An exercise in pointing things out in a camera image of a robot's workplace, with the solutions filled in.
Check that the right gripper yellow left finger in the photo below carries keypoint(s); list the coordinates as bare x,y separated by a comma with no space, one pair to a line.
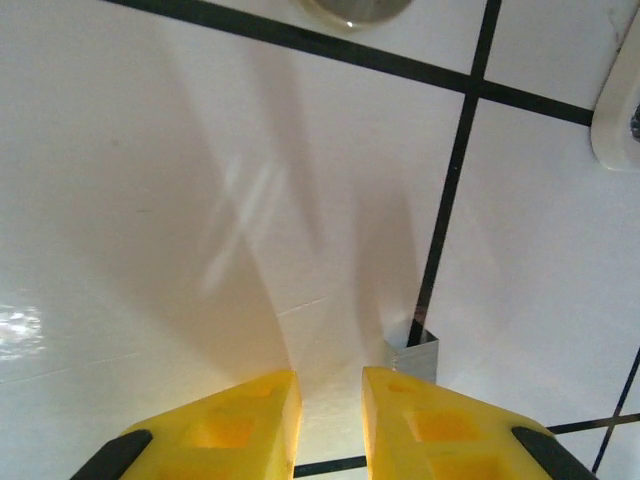
215,435

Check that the grey staple strip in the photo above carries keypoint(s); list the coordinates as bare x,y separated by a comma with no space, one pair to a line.
415,357

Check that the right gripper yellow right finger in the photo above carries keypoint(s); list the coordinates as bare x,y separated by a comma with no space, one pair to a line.
440,435

